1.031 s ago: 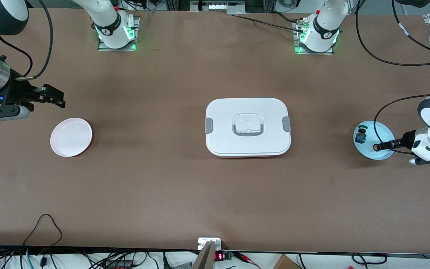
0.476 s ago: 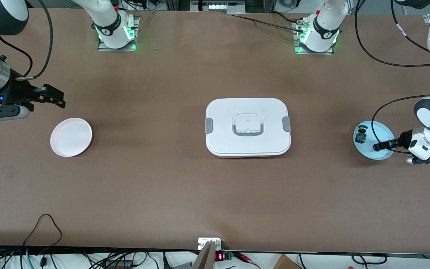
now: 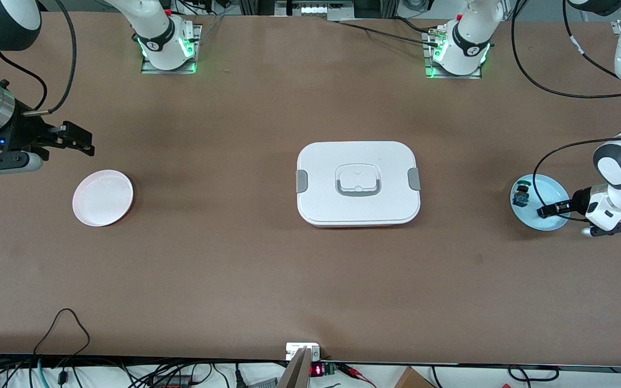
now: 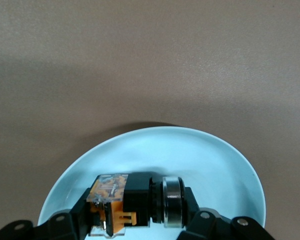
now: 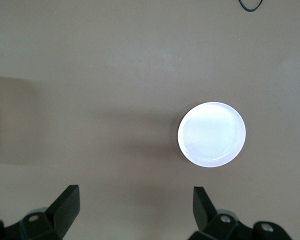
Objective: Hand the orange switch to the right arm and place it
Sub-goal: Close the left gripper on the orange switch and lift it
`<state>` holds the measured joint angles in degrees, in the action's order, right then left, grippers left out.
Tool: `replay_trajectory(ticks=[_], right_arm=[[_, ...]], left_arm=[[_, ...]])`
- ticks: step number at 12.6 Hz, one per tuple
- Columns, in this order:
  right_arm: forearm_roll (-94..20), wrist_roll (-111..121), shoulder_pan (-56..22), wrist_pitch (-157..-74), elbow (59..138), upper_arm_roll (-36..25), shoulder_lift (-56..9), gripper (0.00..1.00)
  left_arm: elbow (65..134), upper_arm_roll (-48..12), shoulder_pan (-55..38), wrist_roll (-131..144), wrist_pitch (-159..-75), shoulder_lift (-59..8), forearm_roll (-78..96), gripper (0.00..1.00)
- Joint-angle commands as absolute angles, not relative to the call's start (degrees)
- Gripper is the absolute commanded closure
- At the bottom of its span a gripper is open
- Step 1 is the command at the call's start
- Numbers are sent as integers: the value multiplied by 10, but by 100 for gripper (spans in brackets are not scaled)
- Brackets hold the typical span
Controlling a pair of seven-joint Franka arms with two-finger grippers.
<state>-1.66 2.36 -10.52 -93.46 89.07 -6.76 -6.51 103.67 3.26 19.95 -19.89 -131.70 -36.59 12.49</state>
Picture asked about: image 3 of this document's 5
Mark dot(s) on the grey metal bar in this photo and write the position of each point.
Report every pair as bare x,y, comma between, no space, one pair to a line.
295,374

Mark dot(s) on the green push-button switch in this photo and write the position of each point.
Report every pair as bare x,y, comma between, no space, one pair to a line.
521,196

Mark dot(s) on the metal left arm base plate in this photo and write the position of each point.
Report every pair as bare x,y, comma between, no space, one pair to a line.
472,75

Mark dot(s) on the light blue round plate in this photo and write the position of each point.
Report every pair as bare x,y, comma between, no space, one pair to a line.
545,188

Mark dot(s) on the white lidded lunch box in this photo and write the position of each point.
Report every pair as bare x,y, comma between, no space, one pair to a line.
359,205

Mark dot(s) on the red clip lead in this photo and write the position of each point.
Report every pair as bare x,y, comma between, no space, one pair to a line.
356,373

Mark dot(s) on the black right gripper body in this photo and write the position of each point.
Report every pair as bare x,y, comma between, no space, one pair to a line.
21,132

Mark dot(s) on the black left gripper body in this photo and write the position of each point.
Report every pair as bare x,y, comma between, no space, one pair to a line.
578,201

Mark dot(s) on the red digit display module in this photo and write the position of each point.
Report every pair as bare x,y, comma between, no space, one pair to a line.
318,370

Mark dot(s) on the pink round plate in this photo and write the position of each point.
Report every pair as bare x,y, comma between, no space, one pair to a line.
103,198

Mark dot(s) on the brown cardboard box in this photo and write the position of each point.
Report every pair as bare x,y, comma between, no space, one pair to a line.
413,380

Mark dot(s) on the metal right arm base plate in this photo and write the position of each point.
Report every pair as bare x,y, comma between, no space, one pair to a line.
151,69

